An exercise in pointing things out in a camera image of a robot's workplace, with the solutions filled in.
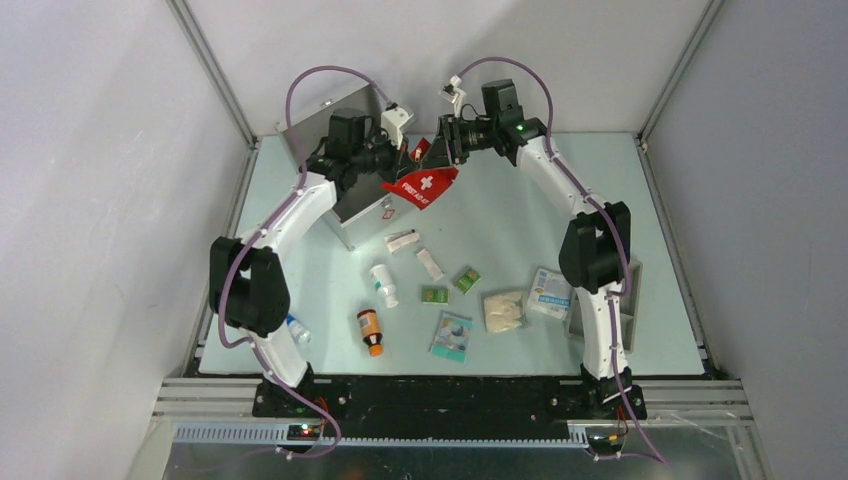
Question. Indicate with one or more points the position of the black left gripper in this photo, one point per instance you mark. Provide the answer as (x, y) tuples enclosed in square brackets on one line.
[(400, 164)]

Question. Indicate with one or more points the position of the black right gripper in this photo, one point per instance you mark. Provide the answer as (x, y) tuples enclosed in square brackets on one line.
[(443, 150)]

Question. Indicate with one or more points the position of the red first aid pouch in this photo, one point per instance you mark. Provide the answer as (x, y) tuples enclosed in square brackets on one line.
[(423, 187)]

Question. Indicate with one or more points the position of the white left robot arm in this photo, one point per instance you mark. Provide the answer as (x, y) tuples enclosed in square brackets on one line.
[(247, 287)]

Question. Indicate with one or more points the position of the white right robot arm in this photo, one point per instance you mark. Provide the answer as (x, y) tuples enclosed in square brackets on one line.
[(595, 252)]

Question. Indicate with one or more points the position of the white medicine bottle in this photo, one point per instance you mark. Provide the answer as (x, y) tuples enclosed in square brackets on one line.
[(384, 285)]

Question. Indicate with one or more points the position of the silver metal case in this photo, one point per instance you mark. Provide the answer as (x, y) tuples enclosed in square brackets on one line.
[(367, 211)]

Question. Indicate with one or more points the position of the white wrapped bandage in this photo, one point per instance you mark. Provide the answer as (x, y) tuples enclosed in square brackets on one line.
[(399, 240)]

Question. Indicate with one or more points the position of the white bandage roll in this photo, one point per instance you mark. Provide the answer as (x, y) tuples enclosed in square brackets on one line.
[(432, 268)]

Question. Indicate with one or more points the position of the green small box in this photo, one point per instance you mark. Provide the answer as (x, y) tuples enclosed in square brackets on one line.
[(467, 280)]

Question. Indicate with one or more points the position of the green flat sachet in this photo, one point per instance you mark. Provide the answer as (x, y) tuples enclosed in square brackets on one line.
[(435, 295)]

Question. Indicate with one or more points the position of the brown syrup bottle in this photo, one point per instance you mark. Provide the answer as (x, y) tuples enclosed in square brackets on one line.
[(370, 329)]

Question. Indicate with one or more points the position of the beige gloves bag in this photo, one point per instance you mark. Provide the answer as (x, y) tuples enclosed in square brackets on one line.
[(504, 311)]

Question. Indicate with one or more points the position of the white blue gauze packet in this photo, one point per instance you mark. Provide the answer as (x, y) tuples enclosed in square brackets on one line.
[(549, 294)]

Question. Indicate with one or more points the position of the teal mask packet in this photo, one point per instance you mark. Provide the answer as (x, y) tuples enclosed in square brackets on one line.
[(452, 337)]

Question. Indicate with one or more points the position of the blue cap clear bottle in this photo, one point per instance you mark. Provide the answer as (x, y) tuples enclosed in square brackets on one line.
[(299, 332)]

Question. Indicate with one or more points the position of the grey divided tray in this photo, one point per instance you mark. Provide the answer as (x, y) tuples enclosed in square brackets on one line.
[(628, 311)]

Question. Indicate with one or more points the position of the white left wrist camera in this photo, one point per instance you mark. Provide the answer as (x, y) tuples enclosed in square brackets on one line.
[(395, 120)]

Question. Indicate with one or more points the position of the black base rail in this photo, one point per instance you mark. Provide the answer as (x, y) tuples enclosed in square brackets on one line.
[(452, 407)]

